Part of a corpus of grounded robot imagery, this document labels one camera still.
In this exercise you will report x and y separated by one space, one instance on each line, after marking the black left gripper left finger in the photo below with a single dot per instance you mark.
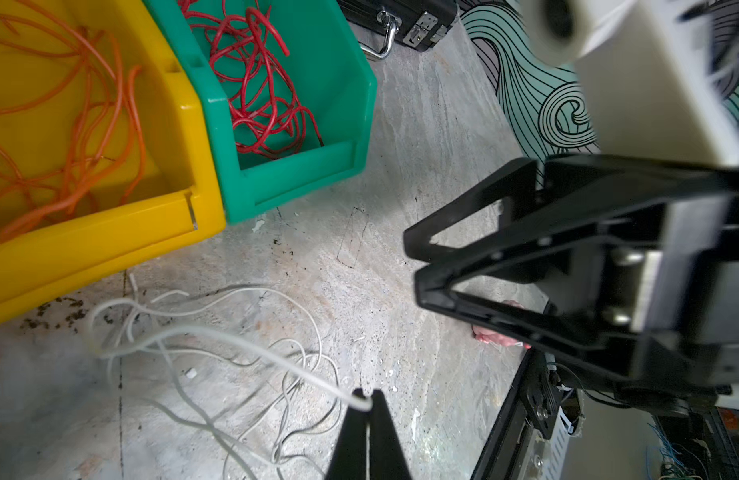
350 458

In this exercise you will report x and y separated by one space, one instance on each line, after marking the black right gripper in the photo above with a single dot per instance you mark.
645 285

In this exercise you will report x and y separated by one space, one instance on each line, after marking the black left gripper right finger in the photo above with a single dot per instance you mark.
386 458

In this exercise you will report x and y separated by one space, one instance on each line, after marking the pink crumpled object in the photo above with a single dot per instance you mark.
493 337

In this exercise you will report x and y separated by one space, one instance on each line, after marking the black ribbed carrying case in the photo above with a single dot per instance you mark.
417 24

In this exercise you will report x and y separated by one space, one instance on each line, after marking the green plastic bin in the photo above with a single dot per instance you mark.
285 128

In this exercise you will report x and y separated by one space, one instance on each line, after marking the yellow plastic bin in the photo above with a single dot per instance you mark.
105 161

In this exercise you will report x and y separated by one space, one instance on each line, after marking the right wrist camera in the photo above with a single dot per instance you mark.
645 71

